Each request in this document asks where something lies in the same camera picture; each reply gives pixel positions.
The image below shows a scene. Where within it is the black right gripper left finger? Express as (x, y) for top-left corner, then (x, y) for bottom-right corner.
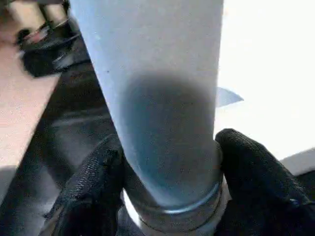
(39, 134), (126, 236)

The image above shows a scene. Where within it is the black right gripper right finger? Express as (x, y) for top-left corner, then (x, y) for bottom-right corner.
(214, 129), (315, 236)

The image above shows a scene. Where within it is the white plastic table leg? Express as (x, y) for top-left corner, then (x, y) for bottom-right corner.
(69, 0), (232, 235)

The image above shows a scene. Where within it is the white plastic table top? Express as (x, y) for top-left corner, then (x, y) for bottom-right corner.
(214, 0), (315, 177)

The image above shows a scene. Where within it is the black floor device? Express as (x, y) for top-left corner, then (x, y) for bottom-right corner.
(17, 20), (82, 79)

